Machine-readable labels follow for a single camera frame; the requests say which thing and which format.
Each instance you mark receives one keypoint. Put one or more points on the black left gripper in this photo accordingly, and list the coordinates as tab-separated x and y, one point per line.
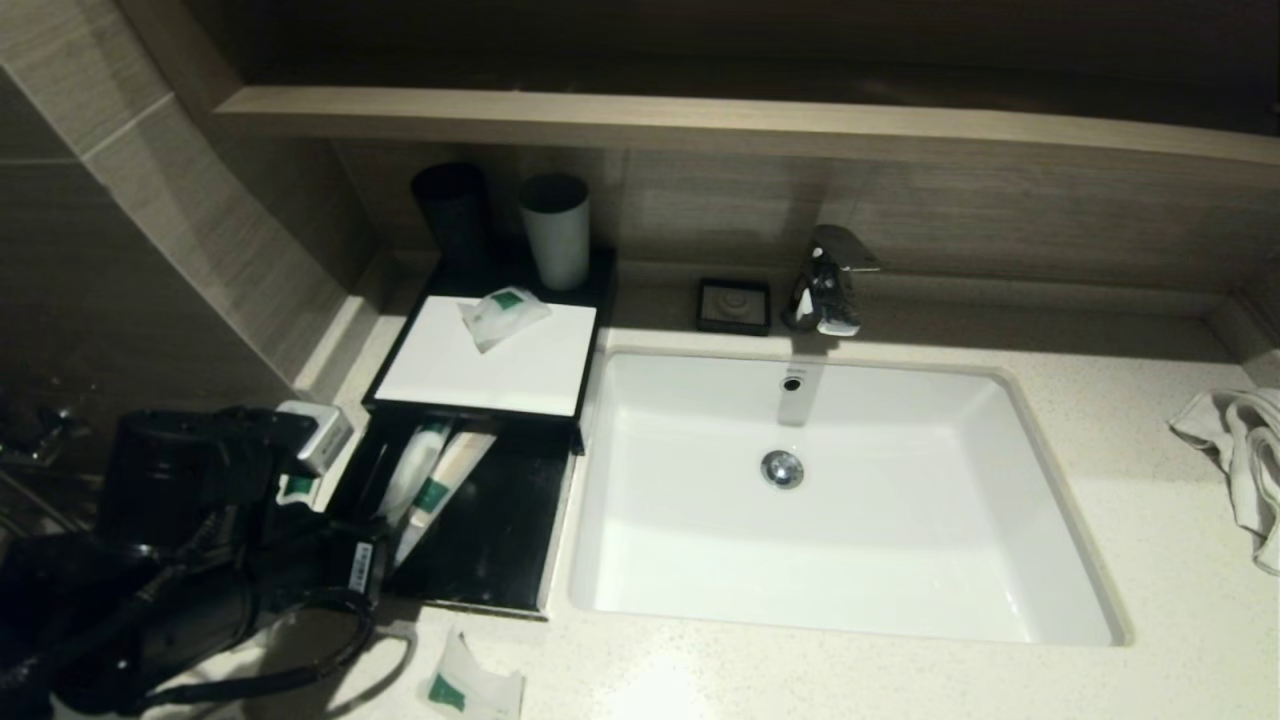
355	565

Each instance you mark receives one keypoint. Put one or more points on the long clear toothbrush packet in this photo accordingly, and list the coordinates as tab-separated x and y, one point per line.
415	470
297	488

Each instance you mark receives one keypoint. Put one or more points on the black sliding drawer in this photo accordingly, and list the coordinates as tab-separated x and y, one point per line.
510	520

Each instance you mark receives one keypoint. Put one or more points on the small clear packet green label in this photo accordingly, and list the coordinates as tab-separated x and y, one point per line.
470	685
500	315

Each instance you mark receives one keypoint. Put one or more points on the black plastic cup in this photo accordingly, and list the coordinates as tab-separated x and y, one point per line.
452	225

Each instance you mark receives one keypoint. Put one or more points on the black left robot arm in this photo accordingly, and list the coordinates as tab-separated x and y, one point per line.
170	480

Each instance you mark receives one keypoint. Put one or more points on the long tan packet green label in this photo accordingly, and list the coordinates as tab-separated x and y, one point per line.
450	480

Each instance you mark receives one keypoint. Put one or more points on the grey cup with dark rim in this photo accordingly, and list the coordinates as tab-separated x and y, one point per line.
558	243

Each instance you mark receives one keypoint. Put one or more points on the chrome drain stopper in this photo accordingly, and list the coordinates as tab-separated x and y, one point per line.
782	470

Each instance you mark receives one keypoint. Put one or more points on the black square soap dish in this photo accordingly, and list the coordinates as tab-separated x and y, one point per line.
733	306

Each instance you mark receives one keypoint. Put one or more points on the white ceramic sink basin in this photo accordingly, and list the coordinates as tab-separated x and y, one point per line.
850	560

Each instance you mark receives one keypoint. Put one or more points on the chrome faucet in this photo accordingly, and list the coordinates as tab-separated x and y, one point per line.
825	290

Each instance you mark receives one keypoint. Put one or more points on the light wooden shelf ledge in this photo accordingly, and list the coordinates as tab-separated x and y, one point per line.
700	120

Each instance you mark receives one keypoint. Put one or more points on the white towel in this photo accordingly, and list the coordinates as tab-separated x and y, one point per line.
1250	450

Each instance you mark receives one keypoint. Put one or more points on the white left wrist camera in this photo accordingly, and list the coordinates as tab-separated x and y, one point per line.
320	437

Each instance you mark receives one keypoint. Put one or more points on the chrome wall valve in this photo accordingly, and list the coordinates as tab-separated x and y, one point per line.
35	430

